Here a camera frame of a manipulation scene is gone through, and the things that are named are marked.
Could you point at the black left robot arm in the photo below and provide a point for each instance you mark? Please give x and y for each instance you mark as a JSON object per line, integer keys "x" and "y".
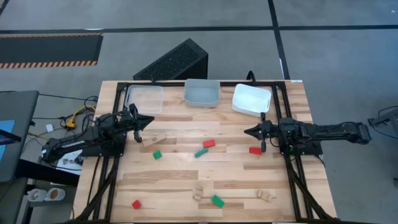
{"x": 77, "y": 141}

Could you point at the short wooden block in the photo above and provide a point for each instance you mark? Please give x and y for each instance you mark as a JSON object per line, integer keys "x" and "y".
{"x": 264, "y": 195}

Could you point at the white printed paper sheet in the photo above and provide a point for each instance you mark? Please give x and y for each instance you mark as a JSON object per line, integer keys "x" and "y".
{"x": 70, "y": 163}

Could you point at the grey plastic bin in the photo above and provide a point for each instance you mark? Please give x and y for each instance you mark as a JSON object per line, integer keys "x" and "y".
{"x": 202, "y": 93}

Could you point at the black perforated box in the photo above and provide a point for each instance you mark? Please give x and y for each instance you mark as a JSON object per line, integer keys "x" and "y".
{"x": 174, "y": 60}

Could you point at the long wooden block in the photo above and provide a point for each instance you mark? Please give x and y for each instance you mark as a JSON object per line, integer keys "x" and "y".
{"x": 154, "y": 140}

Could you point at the red rectangular block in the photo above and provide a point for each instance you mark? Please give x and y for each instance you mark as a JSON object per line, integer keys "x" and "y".
{"x": 255, "y": 151}
{"x": 209, "y": 143}

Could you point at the white cup with brown drink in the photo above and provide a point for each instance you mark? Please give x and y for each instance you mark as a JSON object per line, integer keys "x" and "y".
{"x": 56, "y": 194}

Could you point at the clear plastic bin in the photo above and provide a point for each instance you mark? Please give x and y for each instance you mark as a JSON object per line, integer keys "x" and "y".
{"x": 144, "y": 99}

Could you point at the wooden arch block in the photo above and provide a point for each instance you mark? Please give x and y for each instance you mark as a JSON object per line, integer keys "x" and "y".
{"x": 197, "y": 193}

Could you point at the white plastic bin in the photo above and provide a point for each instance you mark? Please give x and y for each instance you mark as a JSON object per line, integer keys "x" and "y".
{"x": 250, "y": 99}

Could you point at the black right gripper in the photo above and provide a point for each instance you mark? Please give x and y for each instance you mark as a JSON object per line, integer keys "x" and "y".
{"x": 270, "y": 129}

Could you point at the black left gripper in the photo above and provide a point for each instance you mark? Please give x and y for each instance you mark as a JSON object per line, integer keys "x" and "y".
{"x": 132, "y": 119}

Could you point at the white empty cup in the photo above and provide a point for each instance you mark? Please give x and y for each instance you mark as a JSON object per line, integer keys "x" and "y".
{"x": 36, "y": 195}

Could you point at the small red cube block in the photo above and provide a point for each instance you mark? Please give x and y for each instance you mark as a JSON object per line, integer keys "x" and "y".
{"x": 136, "y": 204}

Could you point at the black aluminium table frame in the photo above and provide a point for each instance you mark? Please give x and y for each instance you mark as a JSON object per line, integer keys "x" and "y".
{"x": 174, "y": 83}

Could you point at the teal green long block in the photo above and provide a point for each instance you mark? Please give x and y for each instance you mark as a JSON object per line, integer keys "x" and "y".
{"x": 201, "y": 152}

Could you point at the green half-round block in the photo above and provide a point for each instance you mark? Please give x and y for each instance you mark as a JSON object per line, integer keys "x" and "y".
{"x": 157, "y": 155}

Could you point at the green wedge block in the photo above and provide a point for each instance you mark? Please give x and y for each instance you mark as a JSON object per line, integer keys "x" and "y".
{"x": 218, "y": 201}

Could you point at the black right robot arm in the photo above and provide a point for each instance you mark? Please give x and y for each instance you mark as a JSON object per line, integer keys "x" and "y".
{"x": 335, "y": 129}

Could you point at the black hazard-striped floor mat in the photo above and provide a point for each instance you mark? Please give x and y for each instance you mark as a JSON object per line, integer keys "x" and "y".
{"x": 49, "y": 48}

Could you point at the small white tag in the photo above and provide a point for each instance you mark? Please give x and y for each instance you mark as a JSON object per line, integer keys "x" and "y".
{"x": 49, "y": 127}

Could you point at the blue screen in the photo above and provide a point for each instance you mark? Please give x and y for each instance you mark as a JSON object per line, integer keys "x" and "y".
{"x": 5, "y": 137}

